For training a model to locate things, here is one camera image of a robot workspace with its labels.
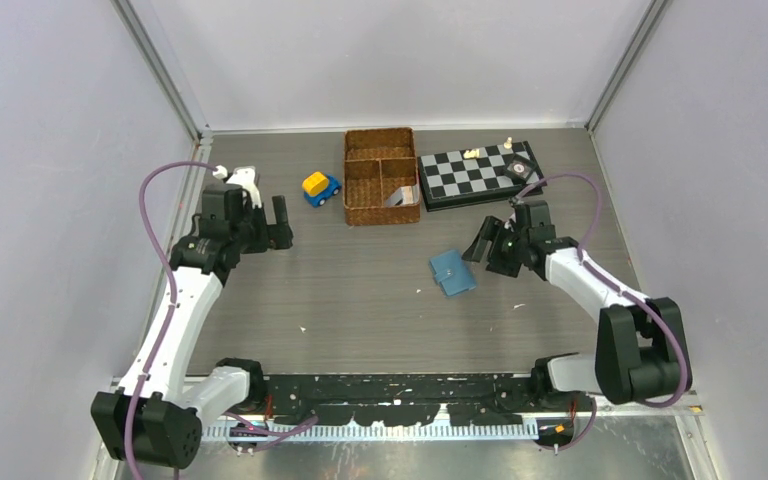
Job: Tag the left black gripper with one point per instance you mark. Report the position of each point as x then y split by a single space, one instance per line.
273 236

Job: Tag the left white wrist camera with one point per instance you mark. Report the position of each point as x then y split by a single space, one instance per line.
246 177

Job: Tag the blue card holder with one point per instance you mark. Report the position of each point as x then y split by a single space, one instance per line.
451 273

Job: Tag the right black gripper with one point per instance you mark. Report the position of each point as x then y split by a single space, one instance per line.
493 230

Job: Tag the brown wicker basket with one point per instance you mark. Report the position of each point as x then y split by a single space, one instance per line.
376 164

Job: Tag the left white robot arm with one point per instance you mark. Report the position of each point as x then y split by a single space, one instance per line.
152 417

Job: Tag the cards in basket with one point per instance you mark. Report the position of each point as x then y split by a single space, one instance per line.
404 196

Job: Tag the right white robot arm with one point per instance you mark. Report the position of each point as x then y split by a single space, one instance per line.
640 354

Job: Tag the blue yellow toy car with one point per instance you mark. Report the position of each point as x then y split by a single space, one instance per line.
318 187

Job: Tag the black square box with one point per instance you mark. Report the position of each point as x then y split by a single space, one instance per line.
522 171

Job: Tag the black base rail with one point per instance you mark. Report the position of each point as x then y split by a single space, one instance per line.
409 399

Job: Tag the black white chessboard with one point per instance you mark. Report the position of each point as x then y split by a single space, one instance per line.
449 181

